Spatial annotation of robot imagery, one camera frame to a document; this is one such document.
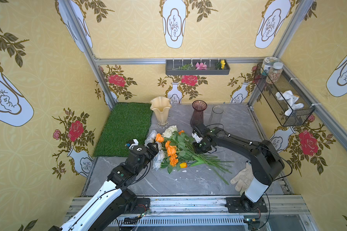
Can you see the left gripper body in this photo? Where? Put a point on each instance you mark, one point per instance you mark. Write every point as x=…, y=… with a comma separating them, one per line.
x=150, y=149

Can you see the orange marigold stem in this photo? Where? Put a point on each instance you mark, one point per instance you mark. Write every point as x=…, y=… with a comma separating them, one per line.
x=182, y=134

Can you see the orange rose stem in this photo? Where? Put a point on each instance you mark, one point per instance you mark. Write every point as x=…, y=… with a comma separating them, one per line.
x=184, y=153

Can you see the white rose stem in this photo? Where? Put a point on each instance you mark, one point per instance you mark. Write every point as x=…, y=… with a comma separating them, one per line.
x=171, y=134

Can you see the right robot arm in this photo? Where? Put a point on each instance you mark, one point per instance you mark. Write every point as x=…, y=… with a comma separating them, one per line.
x=265, y=161

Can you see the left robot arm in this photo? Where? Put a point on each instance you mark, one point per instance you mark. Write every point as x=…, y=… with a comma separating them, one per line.
x=113, y=198

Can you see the pale blue rose middle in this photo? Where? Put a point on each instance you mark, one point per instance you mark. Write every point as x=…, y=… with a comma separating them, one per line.
x=160, y=155

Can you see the pale blue rose top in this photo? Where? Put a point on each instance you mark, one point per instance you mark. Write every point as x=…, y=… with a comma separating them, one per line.
x=151, y=138

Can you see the orange rose near mat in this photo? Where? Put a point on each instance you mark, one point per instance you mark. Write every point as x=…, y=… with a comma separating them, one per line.
x=159, y=138

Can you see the clear glass vase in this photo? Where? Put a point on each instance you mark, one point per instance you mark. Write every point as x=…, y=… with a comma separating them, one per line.
x=216, y=116

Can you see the purple glass vase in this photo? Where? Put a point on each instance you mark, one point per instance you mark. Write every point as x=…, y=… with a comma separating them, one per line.
x=199, y=107

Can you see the orange marigold lower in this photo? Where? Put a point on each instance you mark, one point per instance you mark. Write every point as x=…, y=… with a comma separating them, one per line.
x=173, y=160

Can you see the yellow orange tulip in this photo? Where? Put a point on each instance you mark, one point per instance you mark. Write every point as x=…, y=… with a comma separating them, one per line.
x=185, y=165

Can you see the green artificial grass mat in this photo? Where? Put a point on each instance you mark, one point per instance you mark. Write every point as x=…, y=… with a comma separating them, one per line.
x=127, y=121

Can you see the cream ruffled vase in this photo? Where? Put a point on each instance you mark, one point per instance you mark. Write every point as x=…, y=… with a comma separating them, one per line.
x=160, y=107

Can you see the beige work glove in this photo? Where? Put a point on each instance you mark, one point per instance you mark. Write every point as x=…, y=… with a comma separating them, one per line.
x=243, y=179

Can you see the pink flower in tray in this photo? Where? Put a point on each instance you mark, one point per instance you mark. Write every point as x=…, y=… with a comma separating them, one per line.
x=201, y=66

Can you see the yellow flower in tray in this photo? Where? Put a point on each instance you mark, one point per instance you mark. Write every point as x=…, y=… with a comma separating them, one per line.
x=223, y=63

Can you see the white cloth in basket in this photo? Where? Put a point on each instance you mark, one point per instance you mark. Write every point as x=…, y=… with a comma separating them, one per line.
x=291, y=100

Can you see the bottle with colourful beads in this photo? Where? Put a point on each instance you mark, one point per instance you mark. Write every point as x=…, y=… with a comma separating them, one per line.
x=274, y=73

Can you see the glass jar with white lid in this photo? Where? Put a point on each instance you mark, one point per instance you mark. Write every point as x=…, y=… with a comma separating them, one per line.
x=267, y=64

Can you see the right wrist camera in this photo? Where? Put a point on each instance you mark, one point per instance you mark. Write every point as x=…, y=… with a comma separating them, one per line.
x=196, y=137

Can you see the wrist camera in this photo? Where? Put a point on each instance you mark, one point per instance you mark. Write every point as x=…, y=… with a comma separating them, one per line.
x=196, y=137
x=131, y=143

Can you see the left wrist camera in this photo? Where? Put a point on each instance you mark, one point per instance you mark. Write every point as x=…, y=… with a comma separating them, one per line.
x=131, y=143

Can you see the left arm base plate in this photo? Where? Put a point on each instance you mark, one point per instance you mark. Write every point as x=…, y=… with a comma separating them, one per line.
x=139, y=206

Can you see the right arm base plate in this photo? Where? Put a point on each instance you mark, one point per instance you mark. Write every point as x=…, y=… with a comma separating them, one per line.
x=244, y=205

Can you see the grey wall planter tray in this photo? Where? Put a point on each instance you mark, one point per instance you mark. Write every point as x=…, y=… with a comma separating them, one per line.
x=182, y=67

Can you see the black wire wall basket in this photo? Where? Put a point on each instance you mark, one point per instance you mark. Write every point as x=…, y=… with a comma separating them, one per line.
x=268, y=91

